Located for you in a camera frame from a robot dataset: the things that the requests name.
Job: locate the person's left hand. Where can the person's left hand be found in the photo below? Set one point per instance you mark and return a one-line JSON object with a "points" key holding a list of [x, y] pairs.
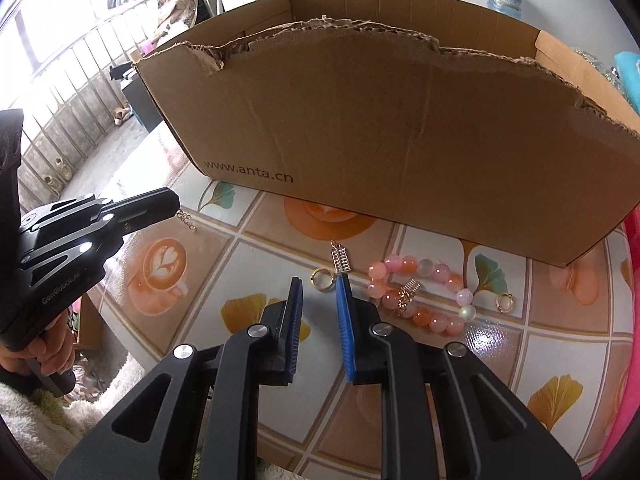
{"points": [[50, 360]]}

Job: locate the pair of pale slippers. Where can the pair of pale slippers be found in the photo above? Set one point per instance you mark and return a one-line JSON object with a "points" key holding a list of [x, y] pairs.
{"points": [[56, 172]]}

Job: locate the pink fleece blanket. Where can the pink fleece blanket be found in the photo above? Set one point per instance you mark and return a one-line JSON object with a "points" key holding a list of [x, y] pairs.
{"points": [[630, 340]]}

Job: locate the leaf print lace-trimmed cloth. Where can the leaf print lace-trimmed cloth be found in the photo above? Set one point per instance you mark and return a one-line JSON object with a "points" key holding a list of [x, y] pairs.
{"points": [[592, 67]]}

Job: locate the tile pattern tablecloth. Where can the tile pattern tablecloth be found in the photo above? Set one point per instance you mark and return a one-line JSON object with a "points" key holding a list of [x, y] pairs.
{"points": [[500, 360]]}

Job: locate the white fluffy blanket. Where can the white fluffy blanket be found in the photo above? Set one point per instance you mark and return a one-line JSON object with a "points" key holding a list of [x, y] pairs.
{"points": [[110, 395]]}

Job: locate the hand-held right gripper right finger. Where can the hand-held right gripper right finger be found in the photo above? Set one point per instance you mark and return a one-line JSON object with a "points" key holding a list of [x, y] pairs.
{"points": [[345, 330]]}

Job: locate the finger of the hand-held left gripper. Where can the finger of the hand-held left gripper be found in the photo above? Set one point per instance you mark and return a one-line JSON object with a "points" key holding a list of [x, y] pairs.
{"points": [[95, 250], [145, 202]]}

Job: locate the brown cardboard box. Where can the brown cardboard box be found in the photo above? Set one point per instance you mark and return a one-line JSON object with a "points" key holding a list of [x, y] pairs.
{"points": [[400, 135]]}

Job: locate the person's left forearm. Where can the person's left forearm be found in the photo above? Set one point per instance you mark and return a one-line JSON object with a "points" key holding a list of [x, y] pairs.
{"points": [[22, 410]]}

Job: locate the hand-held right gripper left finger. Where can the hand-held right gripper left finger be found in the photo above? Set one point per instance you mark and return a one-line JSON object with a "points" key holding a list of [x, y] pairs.
{"points": [[295, 310]]}

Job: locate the metal balcony railing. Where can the metal balcony railing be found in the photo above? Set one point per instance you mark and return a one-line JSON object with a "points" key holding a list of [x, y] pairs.
{"points": [[65, 110]]}

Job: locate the gold dangle earring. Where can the gold dangle earring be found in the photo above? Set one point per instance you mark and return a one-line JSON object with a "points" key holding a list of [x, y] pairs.
{"points": [[409, 287]]}

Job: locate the pile of bags and clutter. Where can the pile of bags and clutter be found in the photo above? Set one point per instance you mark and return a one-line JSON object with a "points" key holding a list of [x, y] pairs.
{"points": [[182, 5]]}

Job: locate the silver abacus pendant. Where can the silver abacus pendant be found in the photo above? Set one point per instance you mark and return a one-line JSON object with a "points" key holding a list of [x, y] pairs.
{"points": [[342, 262]]}

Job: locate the pair of beige shoes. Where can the pair of beige shoes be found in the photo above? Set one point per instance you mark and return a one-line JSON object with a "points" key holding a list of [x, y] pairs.
{"points": [[121, 114]]}

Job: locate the dark grey cabinet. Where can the dark grey cabinet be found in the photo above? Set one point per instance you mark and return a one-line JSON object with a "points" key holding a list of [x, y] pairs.
{"points": [[137, 105]]}

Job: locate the light blue printed pillow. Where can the light blue printed pillow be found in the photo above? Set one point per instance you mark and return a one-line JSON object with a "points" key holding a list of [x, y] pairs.
{"points": [[629, 70]]}

